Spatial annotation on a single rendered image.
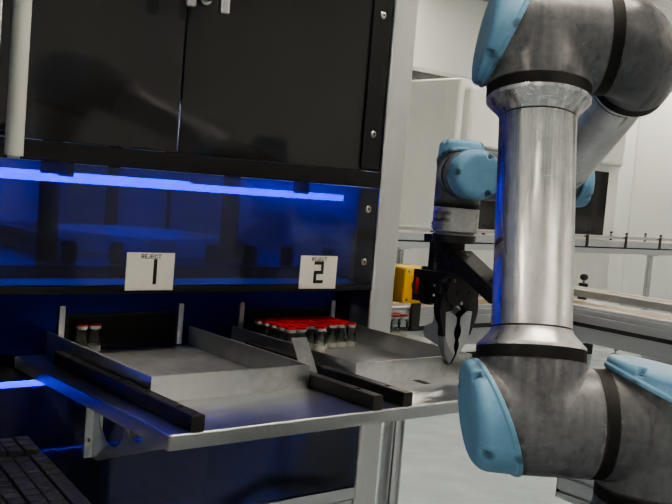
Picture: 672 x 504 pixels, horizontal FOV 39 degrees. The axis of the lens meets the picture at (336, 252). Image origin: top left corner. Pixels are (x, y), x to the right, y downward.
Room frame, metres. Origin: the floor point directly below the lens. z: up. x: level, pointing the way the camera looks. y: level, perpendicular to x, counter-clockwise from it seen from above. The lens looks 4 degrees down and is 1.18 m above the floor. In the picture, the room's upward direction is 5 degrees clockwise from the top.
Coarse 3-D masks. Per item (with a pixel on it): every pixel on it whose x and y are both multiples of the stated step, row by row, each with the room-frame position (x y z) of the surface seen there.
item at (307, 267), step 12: (300, 264) 1.66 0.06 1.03; (312, 264) 1.68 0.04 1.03; (324, 264) 1.70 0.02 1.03; (336, 264) 1.72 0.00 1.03; (300, 276) 1.67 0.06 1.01; (312, 276) 1.68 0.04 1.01; (324, 276) 1.70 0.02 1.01; (300, 288) 1.67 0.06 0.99; (312, 288) 1.68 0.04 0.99; (324, 288) 1.70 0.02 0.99
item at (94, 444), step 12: (96, 420) 1.41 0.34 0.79; (96, 432) 1.41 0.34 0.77; (84, 444) 1.41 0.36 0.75; (96, 444) 1.41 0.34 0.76; (108, 444) 1.38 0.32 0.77; (120, 444) 1.35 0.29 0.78; (132, 444) 1.32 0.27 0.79; (144, 444) 1.29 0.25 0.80; (84, 456) 1.41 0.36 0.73; (96, 456) 1.41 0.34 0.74; (108, 456) 1.38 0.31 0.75
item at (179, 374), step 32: (96, 352) 1.32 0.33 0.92; (128, 352) 1.51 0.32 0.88; (160, 352) 1.53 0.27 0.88; (192, 352) 1.55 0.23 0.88; (224, 352) 1.53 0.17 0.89; (256, 352) 1.46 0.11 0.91; (160, 384) 1.20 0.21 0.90; (192, 384) 1.23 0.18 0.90; (224, 384) 1.26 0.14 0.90; (256, 384) 1.30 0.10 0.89; (288, 384) 1.33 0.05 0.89
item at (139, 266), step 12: (132, 252) 1.45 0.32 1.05; (132, 264) 1.45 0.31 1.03; (144, 264) 1.47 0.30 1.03; (168, 264) 1.49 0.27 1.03; (132, 276) 1.45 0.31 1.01; (144, 276) 1.47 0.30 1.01; (156, 276) 1.48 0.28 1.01; (168, 276) 1.49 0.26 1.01; (132, 288) 1.45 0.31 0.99; (144, 288) 1.47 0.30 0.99; (156, 288) 1.48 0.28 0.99; (168, 288) 1.50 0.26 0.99
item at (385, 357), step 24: (240, 336) 1.64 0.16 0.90; (264, 336) 1.58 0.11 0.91; (360, 336) 1.78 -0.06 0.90; (384, 336) 1.73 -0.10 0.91; (336, 360) 1.43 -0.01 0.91; (360, 360) 1.60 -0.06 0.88; (384, 360) 1.44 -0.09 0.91; (408, 360) 1.47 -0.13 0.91; (432, 360) 1.51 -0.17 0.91; (456, 360) 1.54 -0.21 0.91
